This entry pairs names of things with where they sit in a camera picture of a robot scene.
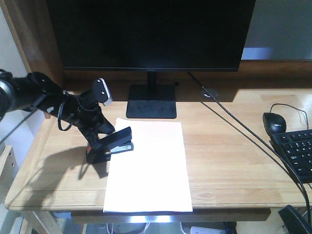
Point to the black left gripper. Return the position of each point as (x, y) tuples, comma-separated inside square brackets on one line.
[(84, 112)]

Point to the black computer mouse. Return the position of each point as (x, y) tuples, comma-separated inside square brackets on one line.
[(274, 123)]

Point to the white paper sheet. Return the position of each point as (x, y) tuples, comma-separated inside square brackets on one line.
[(153, 176)]

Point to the wooden desk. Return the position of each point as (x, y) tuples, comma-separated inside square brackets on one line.
[(231, 178)]

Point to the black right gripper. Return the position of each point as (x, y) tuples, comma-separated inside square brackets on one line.
[(293, 221)]

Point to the black computer monitor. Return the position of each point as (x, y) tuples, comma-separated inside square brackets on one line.
[(151, 36)]

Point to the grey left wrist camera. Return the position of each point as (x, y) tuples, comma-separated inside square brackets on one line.
[(102, 92)]

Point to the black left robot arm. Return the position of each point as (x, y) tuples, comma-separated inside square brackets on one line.
[(37, 91)]

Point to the black stapler with orange tab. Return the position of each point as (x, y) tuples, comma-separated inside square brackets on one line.
[(118, 142)]

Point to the black keyboard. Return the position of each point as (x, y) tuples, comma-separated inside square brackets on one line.
[(296, 149)]

